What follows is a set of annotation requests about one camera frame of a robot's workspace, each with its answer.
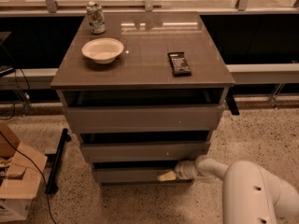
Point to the grey top drawer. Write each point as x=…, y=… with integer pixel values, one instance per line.
x=143, y=119

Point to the grey drawer cabinet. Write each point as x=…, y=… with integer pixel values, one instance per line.
x=142, y=77

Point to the cardboard box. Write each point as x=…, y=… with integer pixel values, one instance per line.
x=21, y=168

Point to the grey middle drawer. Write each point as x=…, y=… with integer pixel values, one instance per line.
x=145, y=152

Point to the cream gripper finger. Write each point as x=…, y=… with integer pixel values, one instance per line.
x=168, y=176

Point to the grey drawer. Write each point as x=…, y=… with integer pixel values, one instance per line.
x=143, y=119
x=127, y=176
x=145, y=152

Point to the black rear stand leg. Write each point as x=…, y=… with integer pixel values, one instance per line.
x=230, y=101

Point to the white paper bowl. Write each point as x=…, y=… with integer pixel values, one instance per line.
x=102, y=50

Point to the black metal stand leg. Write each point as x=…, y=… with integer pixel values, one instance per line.
x=52, y=187

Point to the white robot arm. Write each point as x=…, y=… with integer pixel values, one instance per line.
x=250, y=194

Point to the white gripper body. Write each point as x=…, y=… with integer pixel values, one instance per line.
x=181, y=171

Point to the grey bottom drawer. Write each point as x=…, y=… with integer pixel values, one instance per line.
x=127, y=176

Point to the green white soda can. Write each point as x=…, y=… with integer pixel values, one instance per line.
x=96, y=18

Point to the black snack bar wrapper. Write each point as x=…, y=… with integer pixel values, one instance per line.
x=179, y=64

